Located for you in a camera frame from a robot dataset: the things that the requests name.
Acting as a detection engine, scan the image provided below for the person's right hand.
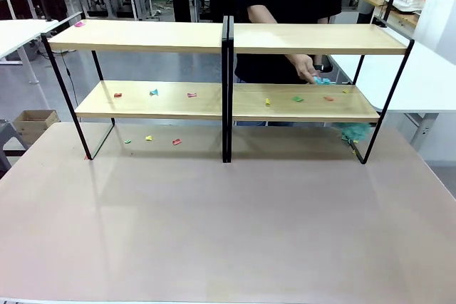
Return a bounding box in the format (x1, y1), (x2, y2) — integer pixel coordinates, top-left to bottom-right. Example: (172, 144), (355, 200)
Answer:
(294, 53), (318, 84)

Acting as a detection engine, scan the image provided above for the small teal duster piece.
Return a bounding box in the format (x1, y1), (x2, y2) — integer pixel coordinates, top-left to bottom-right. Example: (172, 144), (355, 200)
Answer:
(312, 75), (336, 87)

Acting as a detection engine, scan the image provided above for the large cardboard box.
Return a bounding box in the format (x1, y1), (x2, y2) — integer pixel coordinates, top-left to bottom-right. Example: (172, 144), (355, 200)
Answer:
(13, 109), (61, 145)

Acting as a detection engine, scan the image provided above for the teal fluffy duster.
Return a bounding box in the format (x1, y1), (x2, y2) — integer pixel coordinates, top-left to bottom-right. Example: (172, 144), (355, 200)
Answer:
(333, 122), (373, 155)

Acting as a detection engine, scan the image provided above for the person's right forearm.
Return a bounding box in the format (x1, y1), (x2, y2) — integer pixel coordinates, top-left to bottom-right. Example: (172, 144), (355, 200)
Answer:
(247, 4), (308, 65)

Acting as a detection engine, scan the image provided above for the wooden shelf unit black frame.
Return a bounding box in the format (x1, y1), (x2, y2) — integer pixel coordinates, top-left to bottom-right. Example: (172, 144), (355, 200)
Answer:
(41, 15), (232, 164)
(227, 15), (416, 165)

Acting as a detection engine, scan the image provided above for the wooden background table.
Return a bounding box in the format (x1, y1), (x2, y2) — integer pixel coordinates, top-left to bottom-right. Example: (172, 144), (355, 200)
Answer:
(363, 0), (422, 30)

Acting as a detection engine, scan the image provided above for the white side table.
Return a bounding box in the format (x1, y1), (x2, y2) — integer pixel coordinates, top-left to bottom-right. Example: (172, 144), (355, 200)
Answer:
(328, 38), (456, 150)
(0, 19), (61, 110)

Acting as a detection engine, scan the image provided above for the grey metal stool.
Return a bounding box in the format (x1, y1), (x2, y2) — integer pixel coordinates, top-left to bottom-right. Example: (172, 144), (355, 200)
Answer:
(0, 118), (29, 177)

